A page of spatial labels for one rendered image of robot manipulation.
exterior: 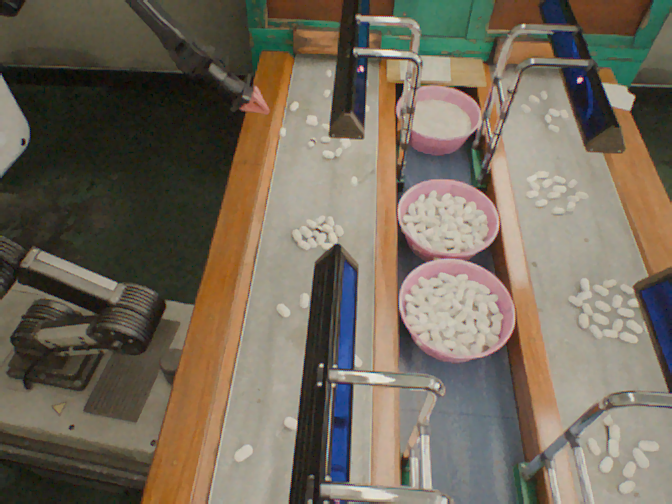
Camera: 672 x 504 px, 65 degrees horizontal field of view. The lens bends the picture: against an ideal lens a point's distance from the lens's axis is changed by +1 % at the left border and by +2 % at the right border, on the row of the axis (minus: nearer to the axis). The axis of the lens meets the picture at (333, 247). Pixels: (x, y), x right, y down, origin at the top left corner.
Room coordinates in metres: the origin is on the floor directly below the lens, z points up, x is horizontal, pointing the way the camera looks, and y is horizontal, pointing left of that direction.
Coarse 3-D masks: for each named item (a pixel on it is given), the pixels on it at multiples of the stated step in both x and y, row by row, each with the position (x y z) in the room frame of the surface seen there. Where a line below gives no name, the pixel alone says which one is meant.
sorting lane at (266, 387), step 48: (288, 96) 1.46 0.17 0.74; (288, 144) 1.22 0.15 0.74; (336, 144) 1.23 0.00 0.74; (288, 192) 1.02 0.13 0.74; (336, 192) 1.03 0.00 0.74; (288, 240) 0.85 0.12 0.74; (288, 288) 0.70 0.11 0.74; (288, 336) 0.57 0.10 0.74; (240, 384) 0.45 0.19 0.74; (288, 384) 0.46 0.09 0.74; (240, 432) 0.35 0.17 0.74; (288, 432) 0.35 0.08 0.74; (240, 480) 0.26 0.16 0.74; (288, 480) 0.26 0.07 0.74
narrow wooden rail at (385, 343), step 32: (384, 64) 1.63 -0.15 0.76; (384, 96) 1.44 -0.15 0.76; (384, 128) 1.28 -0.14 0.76; (384, 160) 1.14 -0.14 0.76; (384, 192) 1.01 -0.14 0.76; (384, 224) 0.90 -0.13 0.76; (384, 256) 0.79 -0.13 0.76; (384, 288) 0.69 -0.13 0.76; (384, 320) 0.61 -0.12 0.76; (384, 352) 0.53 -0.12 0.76; (384, 416) 0.39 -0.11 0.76; (384, 448) 0.32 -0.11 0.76; (384, 480) 0.26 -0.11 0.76
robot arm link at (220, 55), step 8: (200, 48) 1.23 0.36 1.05; (208, 48) 1.31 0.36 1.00; (216, 48) 1.33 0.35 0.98; (208, 56) 1.22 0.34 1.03; (216, 56) 1.28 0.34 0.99; (224, 56) 1.31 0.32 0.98; (176, 64) 1.22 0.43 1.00; (200, 64) 1.23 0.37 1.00; (224, 64) 1.28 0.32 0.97; (184, 72) 1.22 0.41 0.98; (192, 72) 1.23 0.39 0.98
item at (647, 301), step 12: (648, 276) 0.53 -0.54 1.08; (660, 276) 0.52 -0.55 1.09; (636, 288) 0.52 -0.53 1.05; (648, 288) 0.51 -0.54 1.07; (660, 288) 0.50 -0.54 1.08; (648, 300) 0.49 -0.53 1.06; (660, 300) 0.48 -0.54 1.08; (648, 312) 0.47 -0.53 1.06; (660, 312) 0.46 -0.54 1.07; (648, 324) 0.45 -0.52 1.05; (660, 324) 0.44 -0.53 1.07; (660, 336) 0.42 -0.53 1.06; (660, 348) 0.40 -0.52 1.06; (660, 360) 0.39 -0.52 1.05
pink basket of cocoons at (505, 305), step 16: (416, 272) 0.75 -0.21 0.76; (432, 272) 0.77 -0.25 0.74; (448, 272) 0.77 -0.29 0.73; (464, 272) 0.77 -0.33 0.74; (480, 272) 0.75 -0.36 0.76; (496, 288) 0.71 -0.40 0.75; (400, 304) 0.65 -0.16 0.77; (512, 304) 0.66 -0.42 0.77; (512, 320) 0.62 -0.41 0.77; (416, 336) 0.57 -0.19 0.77; (432, 352) 0.55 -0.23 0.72
